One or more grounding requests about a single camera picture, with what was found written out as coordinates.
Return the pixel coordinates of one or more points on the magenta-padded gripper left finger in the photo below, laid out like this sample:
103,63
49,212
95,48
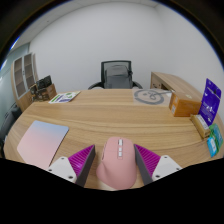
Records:
78,161

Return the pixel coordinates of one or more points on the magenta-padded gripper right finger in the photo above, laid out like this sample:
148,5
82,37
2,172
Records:
150,160

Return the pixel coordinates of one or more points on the pink computer mouse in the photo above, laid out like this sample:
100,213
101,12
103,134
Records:
116,166

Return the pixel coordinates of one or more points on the pink blue gradient mouse pad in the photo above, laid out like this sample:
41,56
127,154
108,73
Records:
41,141

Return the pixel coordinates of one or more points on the small tan box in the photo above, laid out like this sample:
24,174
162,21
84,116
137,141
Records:
200,126

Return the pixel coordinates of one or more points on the small blue package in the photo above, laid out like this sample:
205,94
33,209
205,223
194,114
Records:
212,146

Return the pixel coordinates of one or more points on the orange cardboard box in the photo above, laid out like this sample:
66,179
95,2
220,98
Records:
185,106

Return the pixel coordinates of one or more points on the white green purple printed sheet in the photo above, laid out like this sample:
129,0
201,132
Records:
64,97

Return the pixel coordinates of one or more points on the small green package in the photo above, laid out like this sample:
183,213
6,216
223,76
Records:
217,135

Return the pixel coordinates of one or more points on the large brown cardboard box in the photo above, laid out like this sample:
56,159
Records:
46,94

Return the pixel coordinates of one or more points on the black padded armchair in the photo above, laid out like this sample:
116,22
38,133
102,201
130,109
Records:
7,123

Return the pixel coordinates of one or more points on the wooden side desk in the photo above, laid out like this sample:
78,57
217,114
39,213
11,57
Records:
173,82

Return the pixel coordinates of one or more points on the small brown cardboard box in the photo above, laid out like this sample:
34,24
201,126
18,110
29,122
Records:
33,90

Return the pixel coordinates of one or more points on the purple retail package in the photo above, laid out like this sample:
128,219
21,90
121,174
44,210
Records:
211,101

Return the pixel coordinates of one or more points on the black box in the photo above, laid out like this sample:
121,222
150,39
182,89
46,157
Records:
44,82

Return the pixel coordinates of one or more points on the grey backpack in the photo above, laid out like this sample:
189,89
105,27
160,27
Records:
117,77

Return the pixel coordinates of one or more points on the wooden shelf unit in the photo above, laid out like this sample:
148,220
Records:
23,78

